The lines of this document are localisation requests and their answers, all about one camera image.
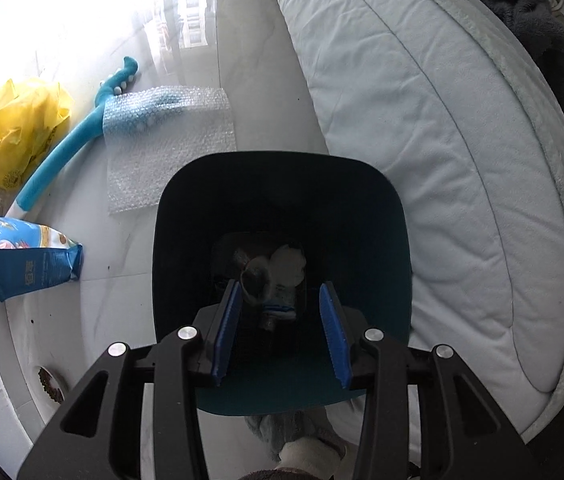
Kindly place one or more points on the grey mattress bed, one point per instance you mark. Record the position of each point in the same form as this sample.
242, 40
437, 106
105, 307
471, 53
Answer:
437, 160

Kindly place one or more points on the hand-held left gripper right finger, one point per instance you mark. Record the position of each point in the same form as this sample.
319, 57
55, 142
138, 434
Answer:
337, 335

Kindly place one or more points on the bubble wrap sheet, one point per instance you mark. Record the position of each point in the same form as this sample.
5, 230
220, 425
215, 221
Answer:
172, 160

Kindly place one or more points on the person's white socked foot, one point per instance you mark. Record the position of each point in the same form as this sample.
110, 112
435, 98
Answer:
307, 457

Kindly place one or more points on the pet food bowl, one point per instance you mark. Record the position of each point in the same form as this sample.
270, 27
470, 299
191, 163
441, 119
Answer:
52, 385

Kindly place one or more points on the dark grey fleece blanket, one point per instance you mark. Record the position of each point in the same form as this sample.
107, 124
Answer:
537, 35

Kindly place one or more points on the dark blue waste bin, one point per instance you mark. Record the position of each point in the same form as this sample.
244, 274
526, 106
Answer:
282, 195

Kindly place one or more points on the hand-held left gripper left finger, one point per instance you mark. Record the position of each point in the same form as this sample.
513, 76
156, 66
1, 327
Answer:
226, 335

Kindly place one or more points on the grey fuzzy slipper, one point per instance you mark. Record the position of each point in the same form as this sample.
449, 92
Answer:
282, 425

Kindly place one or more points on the blue pet food bag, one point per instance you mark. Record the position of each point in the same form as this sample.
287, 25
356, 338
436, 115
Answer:
22, 265

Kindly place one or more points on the yellow plastic bag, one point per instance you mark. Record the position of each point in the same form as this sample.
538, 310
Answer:
17, 130

